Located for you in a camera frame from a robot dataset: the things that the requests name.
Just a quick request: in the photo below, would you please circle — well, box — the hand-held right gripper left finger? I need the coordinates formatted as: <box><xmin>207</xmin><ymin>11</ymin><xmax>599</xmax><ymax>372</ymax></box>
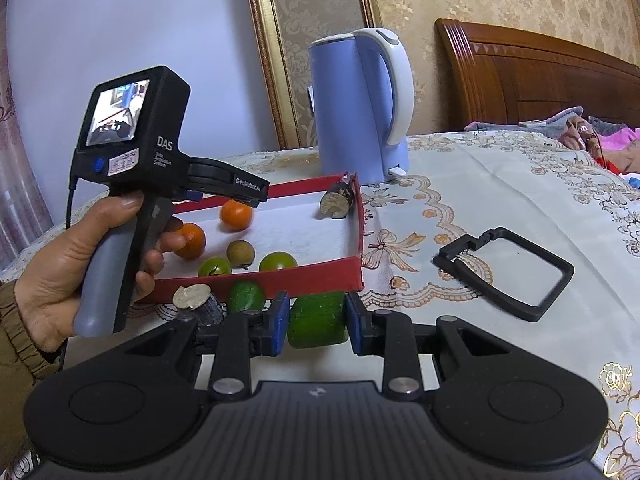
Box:
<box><xmin>117</xmin><ymin>290</ymin><xmax>292</xmax><ymax>402</ymax></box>

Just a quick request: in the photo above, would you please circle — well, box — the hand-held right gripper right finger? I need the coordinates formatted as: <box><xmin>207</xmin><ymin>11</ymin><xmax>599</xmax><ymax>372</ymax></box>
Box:
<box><xmin>344</xmin><ymin>291</ymin><xmax>521</xmax><ymax>401</ymax></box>

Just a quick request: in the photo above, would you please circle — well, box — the orange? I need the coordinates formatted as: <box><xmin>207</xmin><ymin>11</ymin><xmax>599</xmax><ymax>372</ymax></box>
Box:
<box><xmin>220</xmin><ymin>199</ymin><xmax>254</xmax><ymax>232</ymax></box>
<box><xmin>175</xmin><ymin>222</ymin><xmax>207</xmax><ymax>261</ymax></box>

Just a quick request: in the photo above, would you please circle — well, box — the green cucumber piece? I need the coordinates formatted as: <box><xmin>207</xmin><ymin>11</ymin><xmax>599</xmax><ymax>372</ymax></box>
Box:
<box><xmin>287</xmin><ymin>291</ymin><xmax>351</xmax><ymax>350</ymax></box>

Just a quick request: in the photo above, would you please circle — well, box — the red box with white inside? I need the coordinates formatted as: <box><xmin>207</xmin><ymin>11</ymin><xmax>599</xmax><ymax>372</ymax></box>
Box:
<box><xmin>135</xmin><ymin>171</ymin><xmax>363</xmax><ymax>305</ymax></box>

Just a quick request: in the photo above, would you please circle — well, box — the person's left forearm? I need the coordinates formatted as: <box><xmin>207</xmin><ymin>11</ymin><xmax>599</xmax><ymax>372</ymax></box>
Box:
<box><xmin>0</xmin><ymin>280</ymin><xmax>61</xmax><ymax>401</ymax></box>

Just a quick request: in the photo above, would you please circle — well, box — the person's left hand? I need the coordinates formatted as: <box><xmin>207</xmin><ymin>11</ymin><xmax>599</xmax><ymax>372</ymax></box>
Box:
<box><xmin>14</xmin><ymin>194</ymin><xmax>188</xmax><ymax>355</ymax></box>

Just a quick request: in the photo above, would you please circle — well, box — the green lime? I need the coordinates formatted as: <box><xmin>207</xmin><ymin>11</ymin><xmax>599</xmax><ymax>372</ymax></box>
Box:
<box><xmin>228</xmin><ymin>281</ymin><xmax>267</xmax><ymax>313</ymax></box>

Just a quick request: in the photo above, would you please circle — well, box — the brown longan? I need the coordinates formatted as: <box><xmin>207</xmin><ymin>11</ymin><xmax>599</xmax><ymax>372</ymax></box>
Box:
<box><xmin>226</xmin><ymin>240</ymin><xmax>256</xmax><ymax>268</ymax></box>

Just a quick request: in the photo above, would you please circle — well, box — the green tomato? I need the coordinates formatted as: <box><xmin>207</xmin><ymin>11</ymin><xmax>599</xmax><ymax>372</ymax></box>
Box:
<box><xmin>258</xmin><ymin>251</ymin><xmax>299</xmax><ymax>273</ymax></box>
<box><xmin>198</xmin><ymin>257</ymin><xmax>233</xmax><ymax>279</ymax></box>

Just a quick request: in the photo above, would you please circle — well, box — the dark sugarcane piece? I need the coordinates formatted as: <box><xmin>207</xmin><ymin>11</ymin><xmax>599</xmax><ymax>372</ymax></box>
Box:
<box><xmin>172</xmin><ymin>283</ymin><xmax>226</xmax><ymax>326</ymax></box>
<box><xmin>320</xmin><ymin>180</ymin><xmax>357</xmax><ymax>221</ymax></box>

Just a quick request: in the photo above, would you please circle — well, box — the blue electric kettle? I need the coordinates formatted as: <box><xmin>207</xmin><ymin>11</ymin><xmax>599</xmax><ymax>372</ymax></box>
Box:
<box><xmin>306</xmin><ymin>27</ymin><xmax>415</xmax><ymax>188</ymax></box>

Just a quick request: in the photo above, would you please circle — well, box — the patterned curtain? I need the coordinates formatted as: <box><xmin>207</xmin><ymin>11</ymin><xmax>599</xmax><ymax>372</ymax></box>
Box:
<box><xmin>0</xmin><ymin>0</ymin><xmax>53</xmax><ymax>273</ymax></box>

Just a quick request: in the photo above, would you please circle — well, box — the embroidered cream tablecloth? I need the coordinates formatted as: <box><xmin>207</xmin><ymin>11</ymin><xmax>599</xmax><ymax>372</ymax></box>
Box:
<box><xmin>0</xmin><ymin>132</ymin><xmax>640</xmax><ymax>480</ymax></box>

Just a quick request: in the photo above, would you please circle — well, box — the pile of clothes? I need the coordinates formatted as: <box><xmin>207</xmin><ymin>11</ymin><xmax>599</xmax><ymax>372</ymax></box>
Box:
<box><xmin>462</xmin><ymin>106</ymin><xmax>640</xmax><ymax>188</ymax></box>

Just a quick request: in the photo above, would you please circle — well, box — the wooden headboard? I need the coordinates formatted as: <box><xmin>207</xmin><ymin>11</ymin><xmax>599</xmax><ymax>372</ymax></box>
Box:
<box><xmin>434</xmin><ymin>17</ymin><xmax>640</xmax><ymax>133</ymax></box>

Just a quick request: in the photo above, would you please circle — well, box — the black cable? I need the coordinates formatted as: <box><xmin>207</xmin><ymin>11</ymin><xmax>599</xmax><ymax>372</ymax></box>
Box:
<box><xmin>64</xmin><ymin>175</ymin><xmax>79</xmax><ymax>232</ymax></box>

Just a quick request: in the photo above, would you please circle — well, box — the gold wall panel frame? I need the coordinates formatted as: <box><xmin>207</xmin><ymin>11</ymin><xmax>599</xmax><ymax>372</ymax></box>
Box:
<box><xmin>241</xmin><ymin>0</ymin><xmax>381</xmax><ymax>150</ymax></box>

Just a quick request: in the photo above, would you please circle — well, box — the black square frame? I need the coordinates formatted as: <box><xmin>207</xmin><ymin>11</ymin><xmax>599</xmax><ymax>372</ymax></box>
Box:
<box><xmin>432</xmin><ymin>227</ymin><xmax>575</xmax><ymax>323</ymax></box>

